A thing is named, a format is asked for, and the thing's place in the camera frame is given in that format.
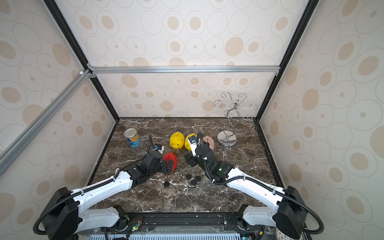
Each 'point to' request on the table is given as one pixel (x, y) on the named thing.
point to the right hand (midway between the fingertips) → (195, 147)
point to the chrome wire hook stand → (228, 137)
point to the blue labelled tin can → (132, 135)
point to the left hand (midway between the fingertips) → (170, 160)
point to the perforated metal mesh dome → (280, 236)
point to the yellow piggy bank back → (177, 140)
